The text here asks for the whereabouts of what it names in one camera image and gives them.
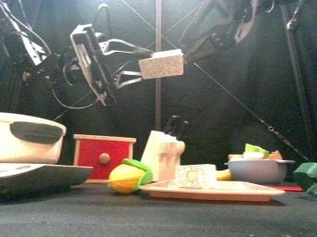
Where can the white speckled rice block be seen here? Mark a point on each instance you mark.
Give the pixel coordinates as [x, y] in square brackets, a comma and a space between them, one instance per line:
[163, 64]

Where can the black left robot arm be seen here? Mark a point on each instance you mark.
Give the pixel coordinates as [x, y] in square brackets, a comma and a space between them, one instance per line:
[19, 46]

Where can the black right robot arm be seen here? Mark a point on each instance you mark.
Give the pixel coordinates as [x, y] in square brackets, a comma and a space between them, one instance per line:
[272, 6]

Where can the white egg block yellow yolk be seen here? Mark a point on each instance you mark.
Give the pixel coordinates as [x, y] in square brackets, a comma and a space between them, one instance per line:
[196, 176]

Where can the red wooden drawer box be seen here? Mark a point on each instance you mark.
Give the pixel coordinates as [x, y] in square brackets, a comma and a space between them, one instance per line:
[101, 151]

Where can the white knife block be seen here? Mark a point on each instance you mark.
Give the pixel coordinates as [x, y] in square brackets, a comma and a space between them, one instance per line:
[161, 157]

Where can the yellow green toy corn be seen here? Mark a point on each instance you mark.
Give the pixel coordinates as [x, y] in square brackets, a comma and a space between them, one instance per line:
[128, 177]

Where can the green toy vegetable piece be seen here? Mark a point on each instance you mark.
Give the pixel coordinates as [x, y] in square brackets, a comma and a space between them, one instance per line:
[256, 149]

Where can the beige toy food piece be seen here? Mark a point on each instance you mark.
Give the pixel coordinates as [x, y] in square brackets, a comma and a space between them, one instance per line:
[236, 157]

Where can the white toy food piece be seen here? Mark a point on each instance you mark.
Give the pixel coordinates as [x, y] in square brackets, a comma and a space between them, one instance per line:
[254, 155]

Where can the orange toy food piece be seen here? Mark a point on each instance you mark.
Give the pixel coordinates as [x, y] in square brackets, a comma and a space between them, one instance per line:
[276, 155]

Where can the dark grey plate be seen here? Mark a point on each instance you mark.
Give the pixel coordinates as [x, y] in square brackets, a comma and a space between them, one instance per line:
[42, 177]

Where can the yellow toy banana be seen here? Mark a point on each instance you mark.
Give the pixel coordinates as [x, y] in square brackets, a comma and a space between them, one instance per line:
[224, 175]

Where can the grey toy cooking pot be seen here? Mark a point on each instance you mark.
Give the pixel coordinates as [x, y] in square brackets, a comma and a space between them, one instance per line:
[259, 171]

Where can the pink plastic tray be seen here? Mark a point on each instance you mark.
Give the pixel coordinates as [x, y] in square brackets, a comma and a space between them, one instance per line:
[215, 191]

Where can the green toy block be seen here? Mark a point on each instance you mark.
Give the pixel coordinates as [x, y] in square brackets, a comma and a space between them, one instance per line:
[308, 177]

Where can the red flat mat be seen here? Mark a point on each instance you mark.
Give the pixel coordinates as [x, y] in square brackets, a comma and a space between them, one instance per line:
[290, 188]

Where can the vertical metal frame pole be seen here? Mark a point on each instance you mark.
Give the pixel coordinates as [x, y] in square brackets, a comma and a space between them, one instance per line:
[159, 92]

